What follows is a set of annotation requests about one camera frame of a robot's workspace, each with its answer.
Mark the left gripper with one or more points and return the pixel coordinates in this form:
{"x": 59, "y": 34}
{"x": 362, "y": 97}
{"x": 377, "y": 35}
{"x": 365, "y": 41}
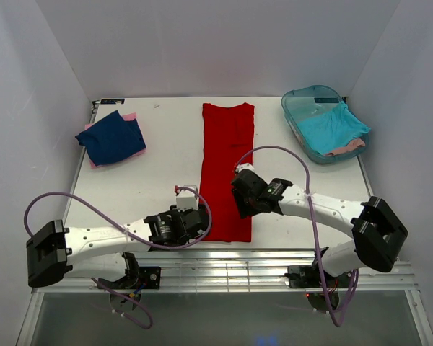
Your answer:
{"x": 197, "y": 223}

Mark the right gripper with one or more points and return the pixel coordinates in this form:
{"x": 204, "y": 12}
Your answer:
{"x": 242, "y": 197}

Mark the red t shirt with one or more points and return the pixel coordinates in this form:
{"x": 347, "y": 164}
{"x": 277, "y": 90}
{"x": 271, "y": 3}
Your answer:
{"x": 228, "y": 135}

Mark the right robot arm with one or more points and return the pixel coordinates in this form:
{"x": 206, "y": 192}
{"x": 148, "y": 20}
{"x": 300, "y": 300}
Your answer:
{"x": 376, "y": 233}

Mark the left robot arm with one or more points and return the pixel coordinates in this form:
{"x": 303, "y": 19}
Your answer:
{"x": 56, "y": 252}

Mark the turquoise t shirt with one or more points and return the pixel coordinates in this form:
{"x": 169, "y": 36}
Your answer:
{"x": 332, "y": 129}

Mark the teal plastic bin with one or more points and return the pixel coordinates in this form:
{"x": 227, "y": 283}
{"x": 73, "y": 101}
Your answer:
{"x": 301, "y": 104}

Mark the navy blue folded t shirt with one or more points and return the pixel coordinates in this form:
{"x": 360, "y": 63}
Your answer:
{"x": 110, "y": 138}

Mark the salmon pink t shirt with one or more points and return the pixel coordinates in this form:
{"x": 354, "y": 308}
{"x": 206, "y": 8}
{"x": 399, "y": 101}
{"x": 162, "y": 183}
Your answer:
{"x": 351, "y": 146}

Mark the pink folded t shirt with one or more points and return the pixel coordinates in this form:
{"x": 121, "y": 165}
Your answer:
{"x": 130, "y": 116}

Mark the blue label sticker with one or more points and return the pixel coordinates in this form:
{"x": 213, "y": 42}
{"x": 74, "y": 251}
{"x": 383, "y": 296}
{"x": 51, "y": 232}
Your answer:
{"x": 112, "y": 101}

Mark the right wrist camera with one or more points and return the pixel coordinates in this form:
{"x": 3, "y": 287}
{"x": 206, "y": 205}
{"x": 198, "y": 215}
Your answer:
{"x": 245, "y": 166}

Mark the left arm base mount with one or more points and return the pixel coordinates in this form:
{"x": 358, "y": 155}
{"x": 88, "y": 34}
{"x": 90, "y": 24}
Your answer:
{"x": 142, "y": 278}

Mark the aluminium rail frame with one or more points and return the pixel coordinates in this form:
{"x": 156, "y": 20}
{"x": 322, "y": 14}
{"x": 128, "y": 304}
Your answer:
{"x": 229, "y": 295}

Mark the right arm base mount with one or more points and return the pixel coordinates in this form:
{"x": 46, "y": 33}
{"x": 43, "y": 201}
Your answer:
{"x": 309, "y": 277}

